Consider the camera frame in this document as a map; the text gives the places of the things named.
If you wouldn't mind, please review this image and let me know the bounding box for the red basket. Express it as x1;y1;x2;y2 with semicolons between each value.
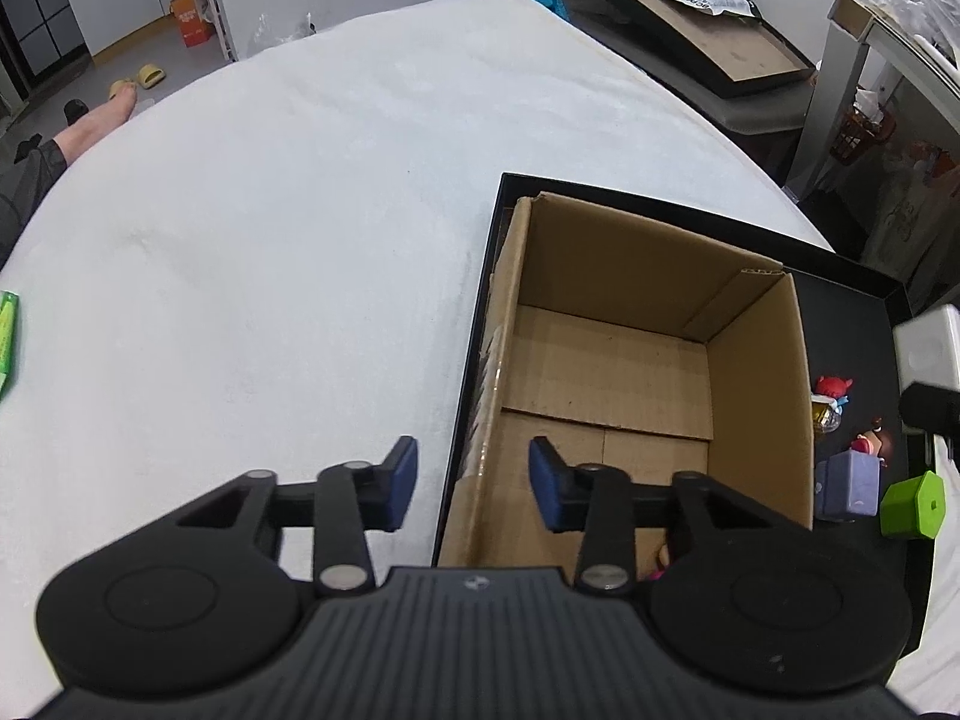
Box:
828;100;899;167

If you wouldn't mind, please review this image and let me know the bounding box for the black tray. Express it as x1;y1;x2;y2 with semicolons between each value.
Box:
431;172;938;661

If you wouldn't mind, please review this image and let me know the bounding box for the beer mug toy figure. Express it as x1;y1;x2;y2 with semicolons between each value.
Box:
811;373;853;434

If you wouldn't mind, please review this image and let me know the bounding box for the grey glass-top table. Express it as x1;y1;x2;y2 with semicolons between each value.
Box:
783;0;960;200

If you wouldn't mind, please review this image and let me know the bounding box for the person's leg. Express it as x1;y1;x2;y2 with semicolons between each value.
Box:
0;86;140;271

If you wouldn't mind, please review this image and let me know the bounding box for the orange cardboard box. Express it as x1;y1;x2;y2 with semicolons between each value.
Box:
170;0;209;50

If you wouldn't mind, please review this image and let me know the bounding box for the grey bench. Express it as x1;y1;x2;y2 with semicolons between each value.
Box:
596;11;817;140

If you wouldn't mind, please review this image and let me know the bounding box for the brown cardboard box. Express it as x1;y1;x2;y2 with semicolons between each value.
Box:
437;193;817;571

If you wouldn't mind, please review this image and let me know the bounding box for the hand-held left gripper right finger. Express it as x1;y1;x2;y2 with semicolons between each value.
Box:
528;436;815;595

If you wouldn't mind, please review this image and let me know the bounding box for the black grid cabinet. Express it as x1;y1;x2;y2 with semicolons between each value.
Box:
0;0;92;100

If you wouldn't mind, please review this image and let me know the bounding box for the green packet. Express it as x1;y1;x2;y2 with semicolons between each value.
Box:
0;289;23;402

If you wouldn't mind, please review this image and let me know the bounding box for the small doll figure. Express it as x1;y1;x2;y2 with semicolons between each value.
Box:
851;420;895;467

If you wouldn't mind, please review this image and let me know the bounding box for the purple cube box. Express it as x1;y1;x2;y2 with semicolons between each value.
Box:
814;450;881;521

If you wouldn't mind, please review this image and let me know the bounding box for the green hexagonal box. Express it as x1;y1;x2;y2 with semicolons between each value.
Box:
879;469;946;541

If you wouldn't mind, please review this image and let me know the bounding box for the black picture frame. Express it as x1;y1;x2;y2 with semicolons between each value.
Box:
563;0;818;100

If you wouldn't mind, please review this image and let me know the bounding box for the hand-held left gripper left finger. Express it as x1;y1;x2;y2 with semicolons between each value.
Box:
176;436;421;595

